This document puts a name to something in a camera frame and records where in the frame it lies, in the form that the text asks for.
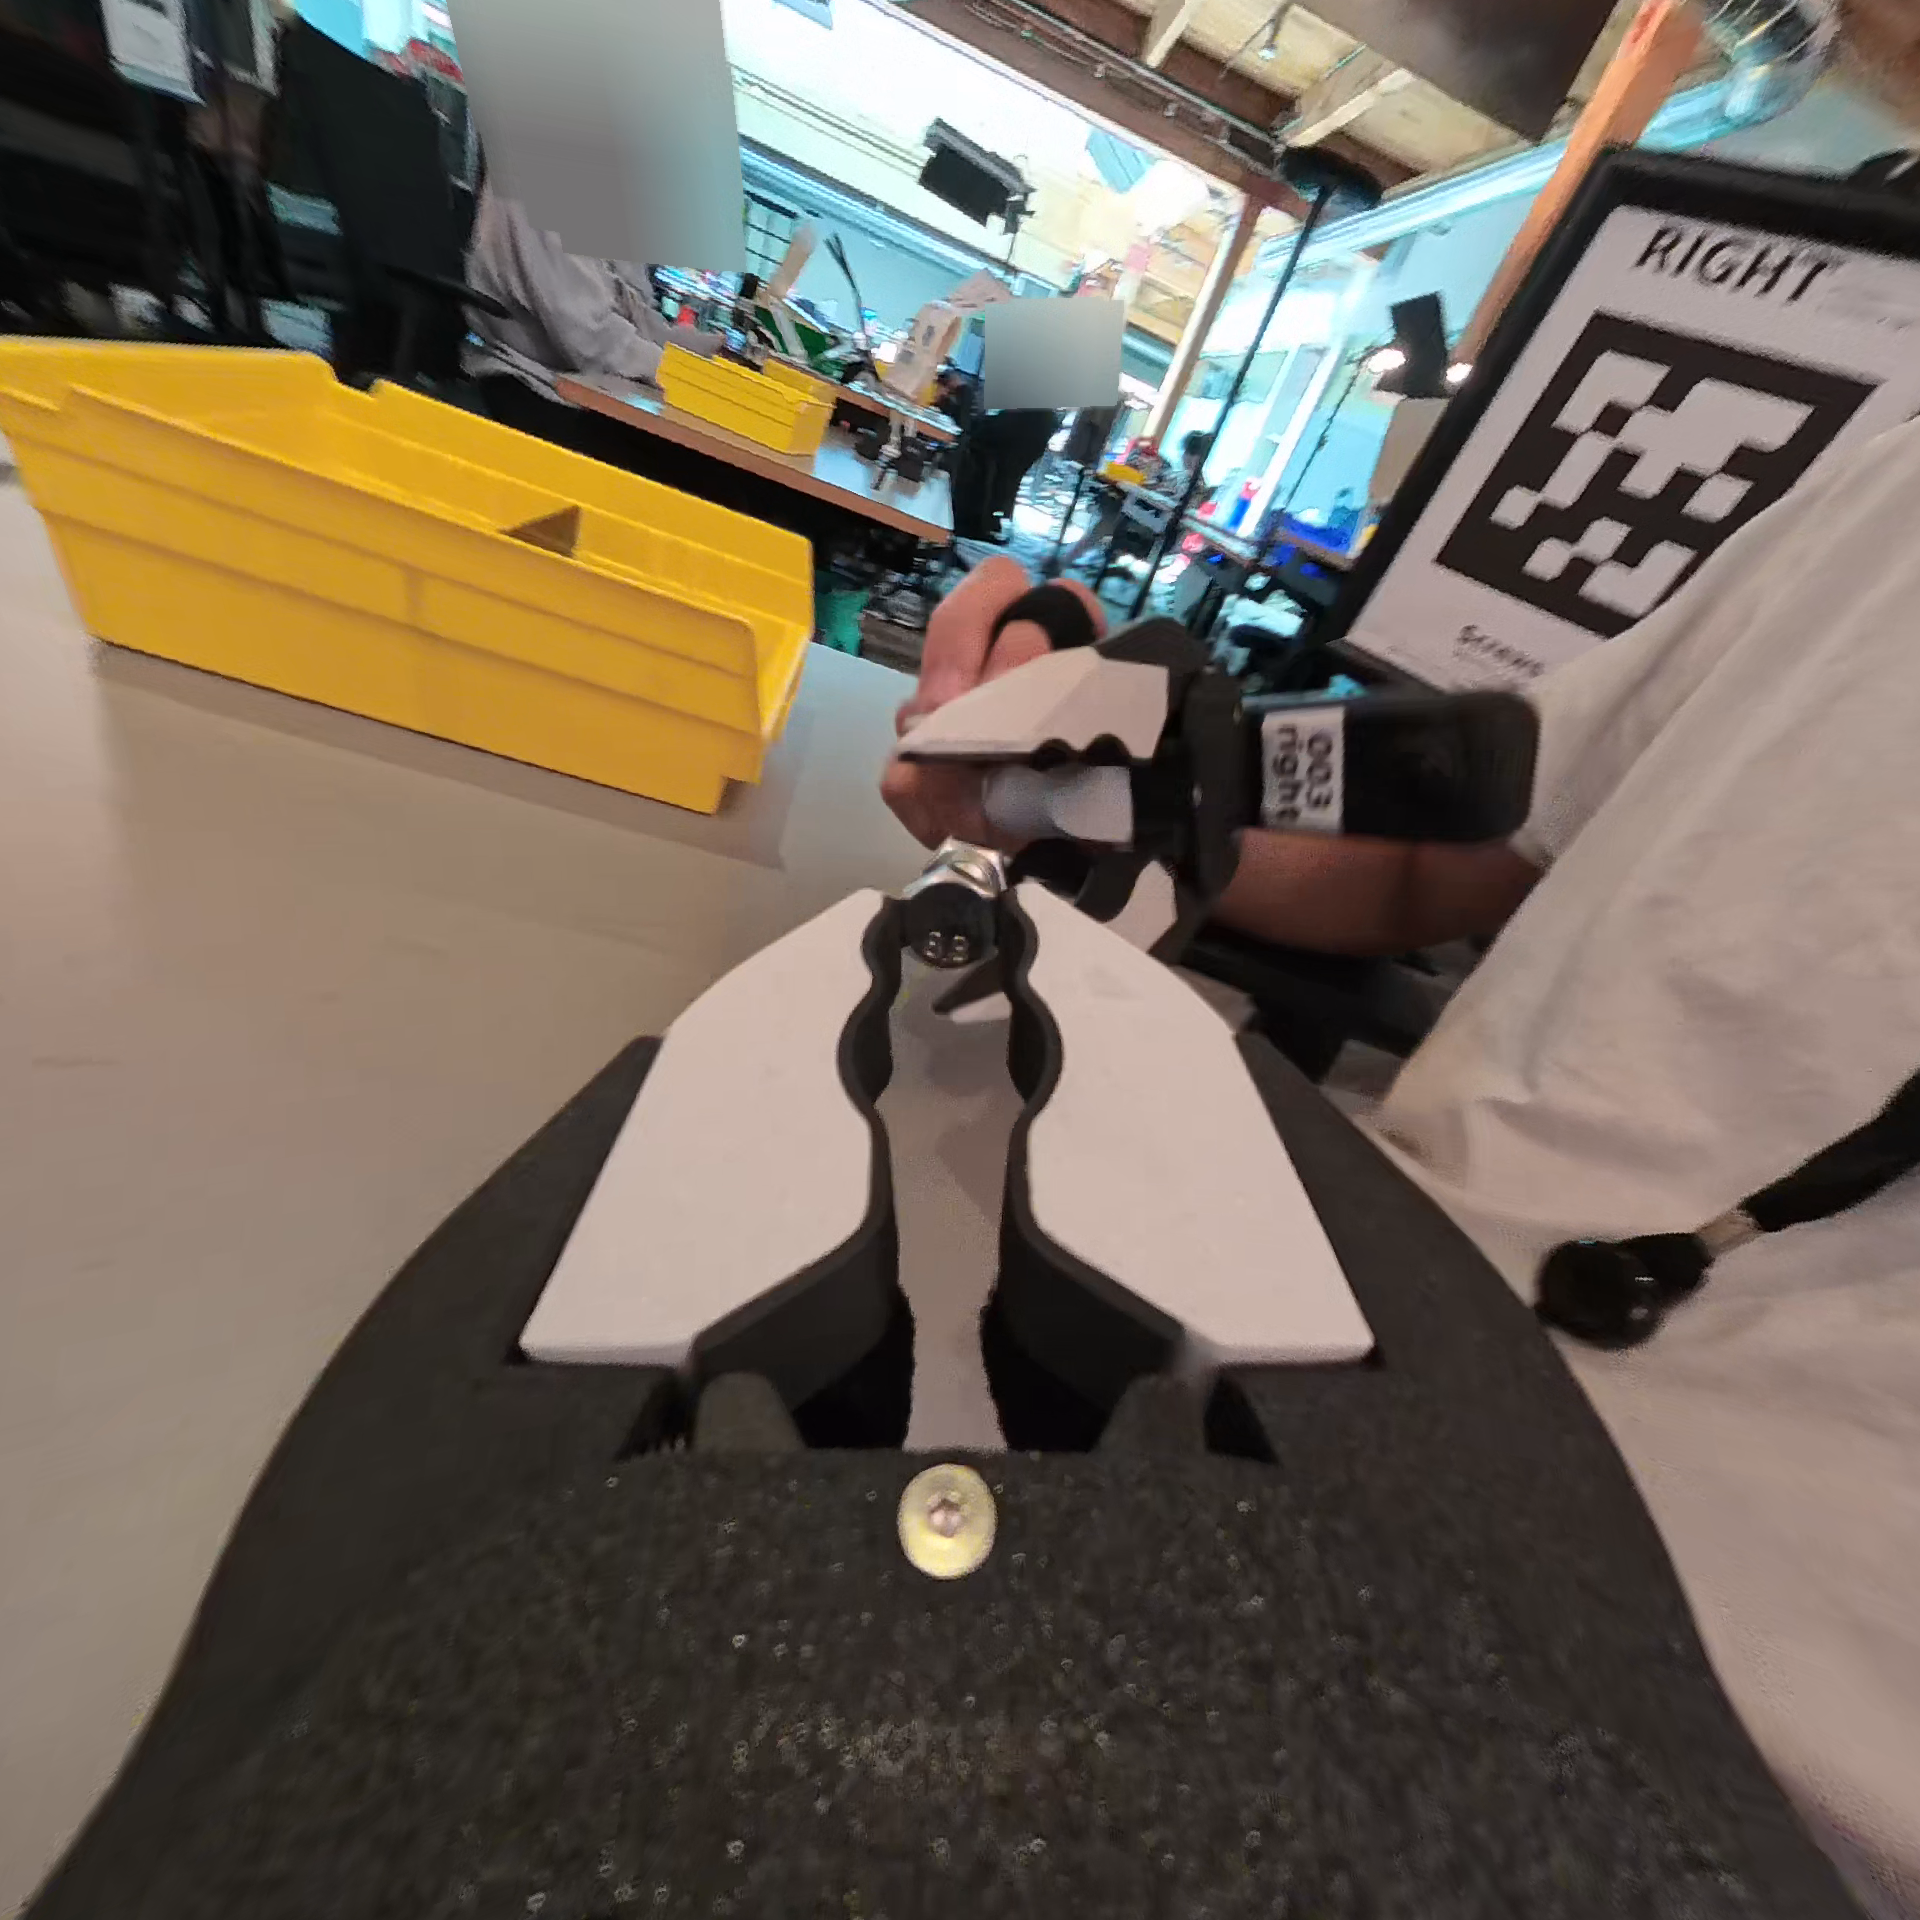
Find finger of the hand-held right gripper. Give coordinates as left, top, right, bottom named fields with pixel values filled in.
left=895, top=617, right=1207, bottom=769
left=979, top=759, right=1142, bottom=850

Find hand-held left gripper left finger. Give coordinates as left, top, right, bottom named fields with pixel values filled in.
left=523, top=884, right=920, bottom=1367

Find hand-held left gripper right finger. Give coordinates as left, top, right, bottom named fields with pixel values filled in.
left=996, top=884, right=1381, bottom=1370

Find steel hex bolt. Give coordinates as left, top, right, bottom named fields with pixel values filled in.
left=901, top=892, right=1005, bottom=972

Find yellow plastic bin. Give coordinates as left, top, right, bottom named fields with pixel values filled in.
left=0, top=335, right=816, bottom=815

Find person's right forearm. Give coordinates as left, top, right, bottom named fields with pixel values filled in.
left=1201, top=823, right=1549, bottom=954

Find grey desk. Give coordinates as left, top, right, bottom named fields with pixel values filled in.
left=0, top=433, right=962, bottom=1862

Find person's right hand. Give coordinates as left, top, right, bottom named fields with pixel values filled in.
left=879, top=558, right=1112, bottom=853

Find black-framed marker sign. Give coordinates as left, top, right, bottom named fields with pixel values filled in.
left=102, top=0, right=211, bottom=104
left=1343, top=146, right=1920, bottom=692

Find wooden work table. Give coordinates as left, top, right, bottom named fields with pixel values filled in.
left=555, top=372, right=962, bottom=550

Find person's white shirt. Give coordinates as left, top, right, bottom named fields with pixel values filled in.
left=1373, top=419, right=1920, bottom=1920

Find stacked yellow bins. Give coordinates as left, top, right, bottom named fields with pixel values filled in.
left=657, top=342, right=843, bottom=460

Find black studio light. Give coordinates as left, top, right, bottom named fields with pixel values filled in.
left=919, top=120, right=1040, bottom=227

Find black lamp stand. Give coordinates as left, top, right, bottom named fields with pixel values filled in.
left=1103, top=142, right=1382, bottom=580

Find black ceiling beam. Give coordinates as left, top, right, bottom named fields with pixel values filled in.
left=901, top=0, right=1627, bottom=139

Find black lanyard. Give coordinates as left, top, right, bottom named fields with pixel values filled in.
left=1532, top=1110, right=1920, bottom=1352

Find silver spiral duct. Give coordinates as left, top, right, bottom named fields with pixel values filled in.
left=1710, top=0, right=1844, bottom=125

